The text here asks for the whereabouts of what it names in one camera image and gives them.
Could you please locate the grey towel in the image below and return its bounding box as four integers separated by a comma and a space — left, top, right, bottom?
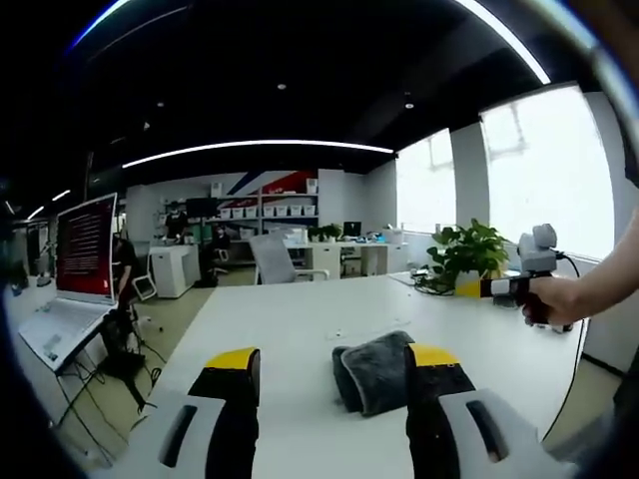
331, 329, 416, 418

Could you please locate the person's right hand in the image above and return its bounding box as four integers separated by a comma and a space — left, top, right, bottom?
521, 276, 599, 329

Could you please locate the green potted plant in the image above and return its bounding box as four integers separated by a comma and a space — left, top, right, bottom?
426, 218, 511, 298

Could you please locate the white cabinet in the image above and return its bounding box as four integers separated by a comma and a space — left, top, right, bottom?
148, 242, 202, 299

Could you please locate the small green desk plant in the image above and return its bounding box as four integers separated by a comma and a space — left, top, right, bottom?
307, 223, 344, 244

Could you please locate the white office chair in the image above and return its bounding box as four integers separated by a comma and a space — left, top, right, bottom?
248, 233, 331, 286

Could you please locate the white laptop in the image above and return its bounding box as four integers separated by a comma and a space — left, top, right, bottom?
17, 192, 120, 373

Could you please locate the shelf of white boxes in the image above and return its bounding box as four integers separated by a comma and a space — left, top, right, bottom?
218, 177, 320, 241

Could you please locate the black cables bundle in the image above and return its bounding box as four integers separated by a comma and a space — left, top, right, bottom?
409, 268, 456, 297

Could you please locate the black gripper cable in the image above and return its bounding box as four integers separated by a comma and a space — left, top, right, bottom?
542, 250, 589, 450

